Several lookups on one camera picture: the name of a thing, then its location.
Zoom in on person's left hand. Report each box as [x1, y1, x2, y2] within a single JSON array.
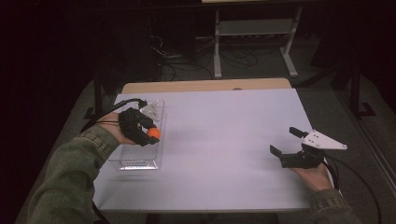
[[101, 112, 137, 147]]

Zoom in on person's right hand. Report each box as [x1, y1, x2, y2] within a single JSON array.
[[290, 162, 334, 192]]

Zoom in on left hand-held gripper cable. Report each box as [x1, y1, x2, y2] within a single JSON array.
[[79, 97, 149, 133]]

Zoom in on right hand-held gripper cable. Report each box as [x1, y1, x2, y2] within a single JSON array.
[[321, 154, 383, 224]]

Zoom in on orange ball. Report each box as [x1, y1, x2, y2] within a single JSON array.
[[146, 127, 162, 140]]

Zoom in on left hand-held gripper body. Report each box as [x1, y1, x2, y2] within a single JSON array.
[[118, 100, 165, 147]]

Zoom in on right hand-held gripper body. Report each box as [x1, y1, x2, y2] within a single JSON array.
[[279, 129, 348, 170]]

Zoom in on clear plastic tray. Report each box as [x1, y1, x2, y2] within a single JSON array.
[[106, 99, 168, 172]]

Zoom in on hand-held gripper cable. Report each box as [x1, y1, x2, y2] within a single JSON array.
[[79, 97, 149, 133], [321, 154, 383, 224]]

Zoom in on black floor cables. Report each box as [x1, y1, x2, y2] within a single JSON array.
[[148, 32, 260, 82]]

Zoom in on white metal desk frame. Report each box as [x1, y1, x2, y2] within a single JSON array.
[[212, 6, 304, 79]]

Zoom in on black metal stand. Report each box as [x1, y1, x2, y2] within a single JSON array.
[[348, 60, 377, 119]]

